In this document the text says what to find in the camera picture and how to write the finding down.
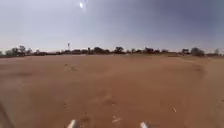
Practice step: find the row of trees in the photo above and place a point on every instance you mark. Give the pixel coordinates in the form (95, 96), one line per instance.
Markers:
(100, 50)

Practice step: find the red-brown dirt ground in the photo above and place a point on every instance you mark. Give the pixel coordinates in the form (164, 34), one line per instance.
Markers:
(113, 90)

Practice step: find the tall tower mast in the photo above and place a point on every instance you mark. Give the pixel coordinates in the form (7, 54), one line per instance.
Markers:
(68, 46)

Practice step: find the robot's own part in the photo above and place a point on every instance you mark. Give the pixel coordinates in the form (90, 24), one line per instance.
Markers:
(72, 124)
(144, 125)

